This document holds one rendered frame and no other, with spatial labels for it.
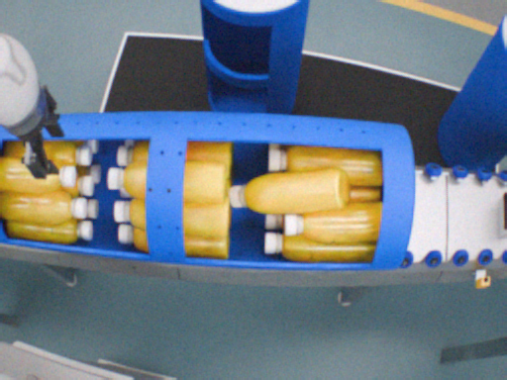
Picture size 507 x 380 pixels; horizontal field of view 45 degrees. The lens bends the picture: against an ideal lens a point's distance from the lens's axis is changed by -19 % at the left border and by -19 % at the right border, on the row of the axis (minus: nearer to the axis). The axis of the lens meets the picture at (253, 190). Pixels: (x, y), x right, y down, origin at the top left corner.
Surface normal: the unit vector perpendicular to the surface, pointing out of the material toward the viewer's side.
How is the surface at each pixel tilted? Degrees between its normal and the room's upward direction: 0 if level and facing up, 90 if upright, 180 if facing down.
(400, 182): 5
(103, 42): 0
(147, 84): 0
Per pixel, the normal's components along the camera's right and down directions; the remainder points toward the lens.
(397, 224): -0.01, 0.33
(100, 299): 0.01, -0.25
